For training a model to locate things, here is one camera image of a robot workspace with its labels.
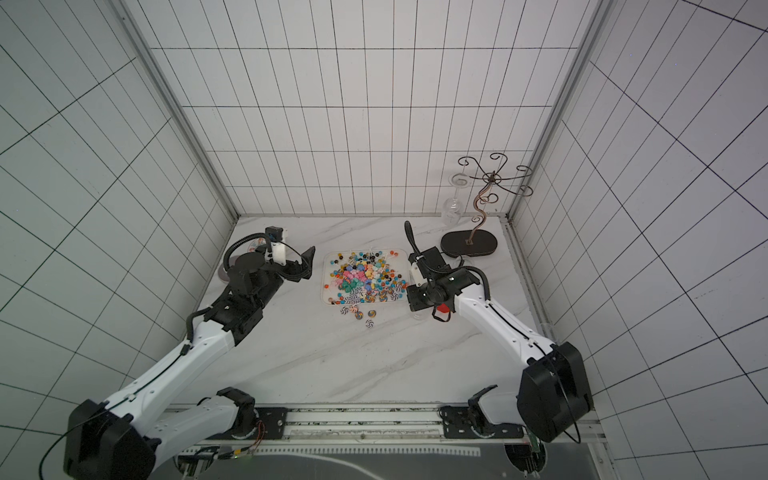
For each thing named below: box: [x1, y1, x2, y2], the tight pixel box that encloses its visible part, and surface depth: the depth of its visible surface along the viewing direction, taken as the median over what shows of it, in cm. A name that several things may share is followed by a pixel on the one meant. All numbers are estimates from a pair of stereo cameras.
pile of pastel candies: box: [332, 264, 381, 293], surface depth 102 cm
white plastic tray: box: [322, 248, 409, 305], surface depth 102 cm
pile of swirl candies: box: [340, 285, 403, 328], surface depth 97 cm
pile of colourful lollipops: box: [324, 251, 409, 305], surface depth 102 cm
